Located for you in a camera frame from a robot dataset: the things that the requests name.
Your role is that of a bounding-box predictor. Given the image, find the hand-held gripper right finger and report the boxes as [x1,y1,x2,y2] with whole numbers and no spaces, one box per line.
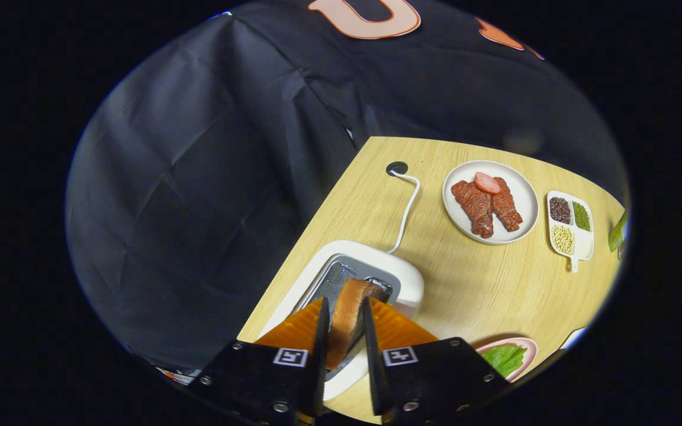
[362,297,510,424]

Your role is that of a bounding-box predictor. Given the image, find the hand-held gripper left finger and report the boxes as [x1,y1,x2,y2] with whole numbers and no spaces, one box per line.
[190,297,331,425]

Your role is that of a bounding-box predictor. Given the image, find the toasted bread slice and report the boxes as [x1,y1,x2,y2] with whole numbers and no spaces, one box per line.
[326,279,386,370]

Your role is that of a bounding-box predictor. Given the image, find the green lettuce leaf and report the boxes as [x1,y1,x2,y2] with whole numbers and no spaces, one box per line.
[481,345,528,378]

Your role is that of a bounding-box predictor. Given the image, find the white toaster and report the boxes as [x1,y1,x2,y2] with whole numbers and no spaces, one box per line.
[256,240,424,402]

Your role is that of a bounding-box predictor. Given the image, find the pink plate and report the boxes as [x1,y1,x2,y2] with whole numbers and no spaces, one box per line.
[476,337,538,383]

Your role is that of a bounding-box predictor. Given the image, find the brown meat slice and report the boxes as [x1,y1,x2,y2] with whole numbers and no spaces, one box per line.
[451,180,494,239]
[491,177,523,232]

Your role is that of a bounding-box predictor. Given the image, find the white square plate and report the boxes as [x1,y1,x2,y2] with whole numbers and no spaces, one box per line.
[560,327,587,351]

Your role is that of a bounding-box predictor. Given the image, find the pink sausage slice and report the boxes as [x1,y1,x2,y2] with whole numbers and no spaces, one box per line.
[474,172,501,195]

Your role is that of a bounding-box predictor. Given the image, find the round white plate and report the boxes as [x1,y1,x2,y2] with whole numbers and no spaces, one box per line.
[442,160,539,245]

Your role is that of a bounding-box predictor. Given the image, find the pile of yellow soybeans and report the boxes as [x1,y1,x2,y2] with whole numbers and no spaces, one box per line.
[552,225,574,255]

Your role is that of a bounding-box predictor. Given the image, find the pile of dark red beans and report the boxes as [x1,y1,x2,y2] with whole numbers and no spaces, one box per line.
[549,197,572,224]

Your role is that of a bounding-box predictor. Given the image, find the white divided dish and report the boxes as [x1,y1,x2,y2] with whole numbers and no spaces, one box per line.
[547,190,595,273]

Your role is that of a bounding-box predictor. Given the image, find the silver and green bottle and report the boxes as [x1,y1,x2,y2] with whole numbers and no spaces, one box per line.
[609,210,629,252]

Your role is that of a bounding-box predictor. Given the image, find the white toaster cable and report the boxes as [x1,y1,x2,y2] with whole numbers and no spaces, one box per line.
[387,172,421,254]

